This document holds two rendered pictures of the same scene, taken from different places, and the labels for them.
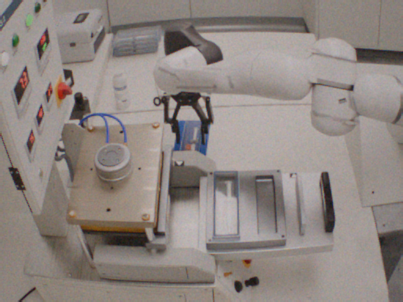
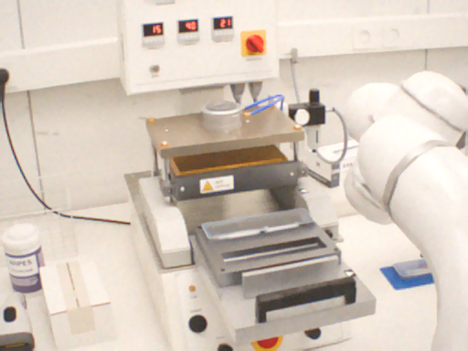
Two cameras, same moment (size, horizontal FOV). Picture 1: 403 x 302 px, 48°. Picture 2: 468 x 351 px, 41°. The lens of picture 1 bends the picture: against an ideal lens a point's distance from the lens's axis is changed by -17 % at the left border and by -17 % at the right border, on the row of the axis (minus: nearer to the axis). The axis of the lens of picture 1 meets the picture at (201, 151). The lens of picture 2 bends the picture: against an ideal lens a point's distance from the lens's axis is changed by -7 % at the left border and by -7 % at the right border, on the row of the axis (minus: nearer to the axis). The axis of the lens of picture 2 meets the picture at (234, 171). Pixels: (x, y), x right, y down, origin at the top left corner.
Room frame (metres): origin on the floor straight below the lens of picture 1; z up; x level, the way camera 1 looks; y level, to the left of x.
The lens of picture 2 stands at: (0.35, -0.97, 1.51)
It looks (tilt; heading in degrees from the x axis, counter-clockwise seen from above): 22 degrees down; 70
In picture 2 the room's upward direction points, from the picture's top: 2 degrees counter-clockwise
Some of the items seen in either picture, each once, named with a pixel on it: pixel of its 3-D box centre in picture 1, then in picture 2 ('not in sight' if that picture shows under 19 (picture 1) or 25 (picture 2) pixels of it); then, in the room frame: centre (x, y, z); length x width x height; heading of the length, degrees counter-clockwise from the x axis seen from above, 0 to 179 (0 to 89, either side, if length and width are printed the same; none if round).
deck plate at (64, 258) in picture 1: (116, 224); (220, 204); (0.74, 0.21, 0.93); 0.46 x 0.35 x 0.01; 86
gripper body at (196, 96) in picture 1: (186, 90); not in sight; (1.17, 0.03, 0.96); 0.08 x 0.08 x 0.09
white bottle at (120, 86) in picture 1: (120, 88); not in sight; (1.40, 0.25, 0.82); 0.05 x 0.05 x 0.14
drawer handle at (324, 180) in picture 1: (327, 200); (306, 298); (0.70, -0.27, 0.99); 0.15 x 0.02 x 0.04; 176
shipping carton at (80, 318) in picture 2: not in sight; (76, 302); (0.40, 0.15, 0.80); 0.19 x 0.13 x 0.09; 88
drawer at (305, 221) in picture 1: (268, 210); (275, 264); (0.71, -0.13, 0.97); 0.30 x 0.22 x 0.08; 86
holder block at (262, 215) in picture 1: (245, 208); (266, 245); (0.72, -0.08, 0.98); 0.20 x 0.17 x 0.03; 176
